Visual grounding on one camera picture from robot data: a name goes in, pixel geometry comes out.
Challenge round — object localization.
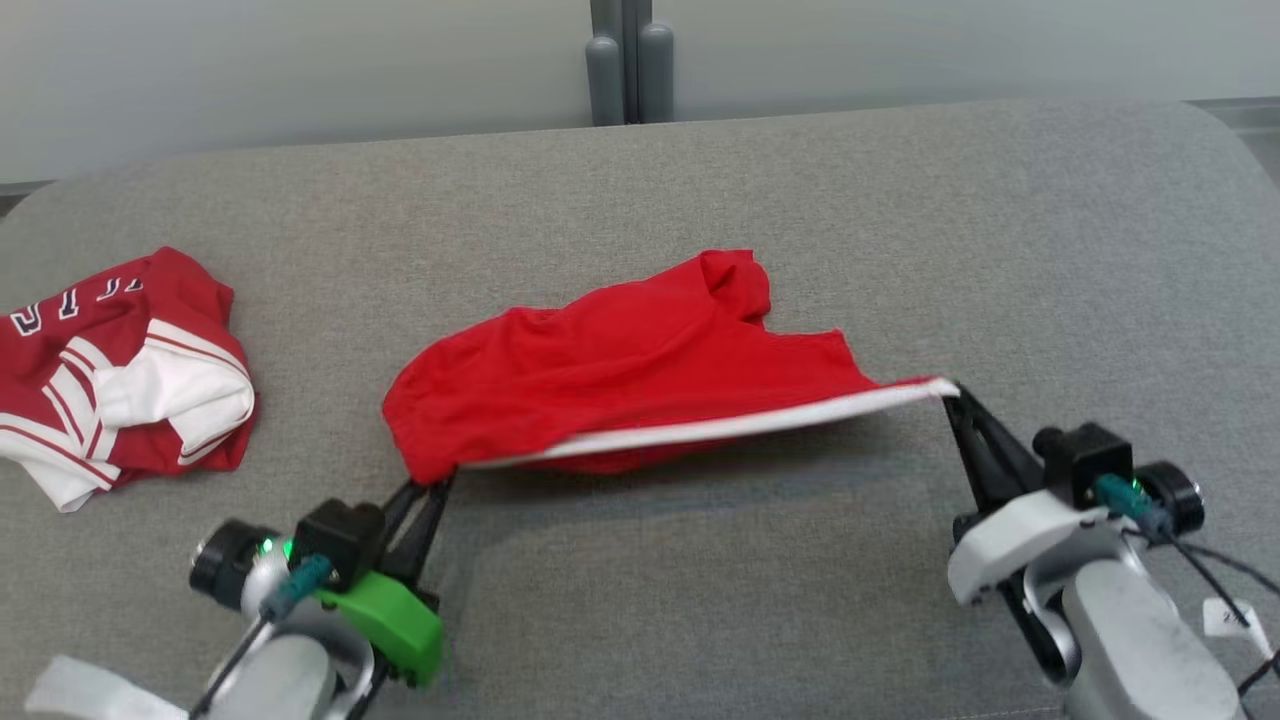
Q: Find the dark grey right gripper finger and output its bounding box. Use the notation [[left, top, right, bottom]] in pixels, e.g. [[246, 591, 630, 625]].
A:
[[943, 400, 1001, 519], [955, 385, 1046, 506]]

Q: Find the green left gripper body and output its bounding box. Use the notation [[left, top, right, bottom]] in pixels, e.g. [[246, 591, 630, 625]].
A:
[[315, 570, 444, 689]]

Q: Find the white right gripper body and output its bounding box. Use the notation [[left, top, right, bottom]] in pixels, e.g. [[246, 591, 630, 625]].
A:
[[947, 488, 1106, 607]]

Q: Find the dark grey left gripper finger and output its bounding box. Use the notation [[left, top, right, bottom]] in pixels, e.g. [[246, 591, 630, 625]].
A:
[[385, 472, 456, 591], [380, 478, 429, 563]]

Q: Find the plain red shirt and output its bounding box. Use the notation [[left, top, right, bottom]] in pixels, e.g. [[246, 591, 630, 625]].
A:
[[382, 248, 961, 488]]

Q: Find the red jersey with black lettering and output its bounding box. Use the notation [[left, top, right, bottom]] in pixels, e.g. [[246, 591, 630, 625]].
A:
[[0, 246, 259, 513]]

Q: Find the white tape strip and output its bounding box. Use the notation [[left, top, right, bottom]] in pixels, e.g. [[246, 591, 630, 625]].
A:
[[25, 655, 201, 720]]

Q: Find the white cable label tag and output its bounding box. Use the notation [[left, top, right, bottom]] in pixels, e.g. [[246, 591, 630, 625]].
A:
[[1200, 598, 1271, 643]]

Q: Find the grey metal frame post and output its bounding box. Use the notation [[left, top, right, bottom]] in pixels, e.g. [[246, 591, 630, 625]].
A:
[[585, 0, 676, 127]]

